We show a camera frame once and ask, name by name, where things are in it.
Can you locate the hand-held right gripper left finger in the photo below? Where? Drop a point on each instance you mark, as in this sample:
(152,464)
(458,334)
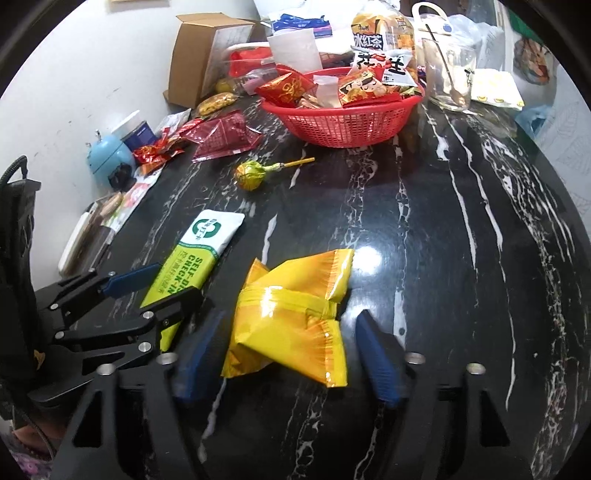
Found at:
(198,360)

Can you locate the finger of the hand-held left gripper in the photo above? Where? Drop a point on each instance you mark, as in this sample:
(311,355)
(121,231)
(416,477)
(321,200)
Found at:
(171,313)
(134,279)

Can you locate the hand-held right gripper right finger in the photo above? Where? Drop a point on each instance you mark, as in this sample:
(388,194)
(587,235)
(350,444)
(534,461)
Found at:
(379,362)

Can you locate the green white long packet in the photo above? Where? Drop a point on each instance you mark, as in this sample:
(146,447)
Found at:
(203,240)

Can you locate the yellow snack packet bundle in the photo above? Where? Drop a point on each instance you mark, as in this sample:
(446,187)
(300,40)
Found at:
(286,318)

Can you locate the red plastic basket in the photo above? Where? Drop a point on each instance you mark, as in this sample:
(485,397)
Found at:
(341,124)

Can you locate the clear cake snack packet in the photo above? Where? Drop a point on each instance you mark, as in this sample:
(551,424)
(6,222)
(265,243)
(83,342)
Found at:
(327,92)

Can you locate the pink white packet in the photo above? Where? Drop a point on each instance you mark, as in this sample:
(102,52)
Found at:
(131,198)

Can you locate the light blue round device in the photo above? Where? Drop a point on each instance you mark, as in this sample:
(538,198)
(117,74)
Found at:
(108,154)

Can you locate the red orange snack packet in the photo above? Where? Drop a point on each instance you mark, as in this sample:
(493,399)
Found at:
(154,152)

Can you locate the dark blue canister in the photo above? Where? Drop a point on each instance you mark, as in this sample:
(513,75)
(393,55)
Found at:
(138,134)

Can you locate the yellow wrapped lollipop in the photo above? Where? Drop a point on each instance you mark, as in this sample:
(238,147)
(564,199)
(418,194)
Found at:
(251,175)

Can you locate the white crinkled packet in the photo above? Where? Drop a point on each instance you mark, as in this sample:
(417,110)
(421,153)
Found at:
(173,122)

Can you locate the dark red flat packet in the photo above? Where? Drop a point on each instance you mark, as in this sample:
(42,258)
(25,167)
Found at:
(221,136)

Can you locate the purple patterned cloth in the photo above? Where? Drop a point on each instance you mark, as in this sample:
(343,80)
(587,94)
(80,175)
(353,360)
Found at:
(30,466)

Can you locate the yellow corn snack packet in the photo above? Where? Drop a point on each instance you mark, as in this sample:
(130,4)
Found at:
(214,104)

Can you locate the yellow round fruit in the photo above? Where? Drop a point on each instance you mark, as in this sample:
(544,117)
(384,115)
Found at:
(225,86)

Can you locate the cardboard box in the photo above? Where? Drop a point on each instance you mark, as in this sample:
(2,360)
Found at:
(194,60)

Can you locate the red gold snack packet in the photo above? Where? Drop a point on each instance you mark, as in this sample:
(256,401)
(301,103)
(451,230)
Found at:
(286,87)

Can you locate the orange cartoon snack packet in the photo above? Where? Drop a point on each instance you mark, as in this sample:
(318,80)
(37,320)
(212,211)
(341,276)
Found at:
(369,92)

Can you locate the blue plastic bag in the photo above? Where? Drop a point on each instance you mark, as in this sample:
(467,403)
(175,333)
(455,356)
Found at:
(533,120)

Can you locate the glass cup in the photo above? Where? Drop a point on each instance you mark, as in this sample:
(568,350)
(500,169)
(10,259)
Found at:
(450,83)

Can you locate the white red peanut packet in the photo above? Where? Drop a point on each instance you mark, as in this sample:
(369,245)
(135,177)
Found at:
(383,69)

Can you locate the yellow smiley napkin pack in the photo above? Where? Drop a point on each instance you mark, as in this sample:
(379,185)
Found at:
(498,87)

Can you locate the blue tissue pack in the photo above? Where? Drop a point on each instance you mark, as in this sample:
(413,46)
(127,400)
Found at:
(300,25)

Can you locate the white box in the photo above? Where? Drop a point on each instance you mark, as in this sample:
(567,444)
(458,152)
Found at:
(334,46)

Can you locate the metal spoon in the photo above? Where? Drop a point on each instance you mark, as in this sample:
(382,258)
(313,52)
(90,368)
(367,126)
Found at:
(443,55)

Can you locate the iced tea bottle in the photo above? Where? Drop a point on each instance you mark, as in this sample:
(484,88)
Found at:
(374,32)

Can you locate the white plastic bag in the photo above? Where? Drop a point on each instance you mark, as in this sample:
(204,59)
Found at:
(475,41)

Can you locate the colourful printed bag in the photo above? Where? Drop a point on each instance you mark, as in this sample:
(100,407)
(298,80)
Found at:
(535,60)

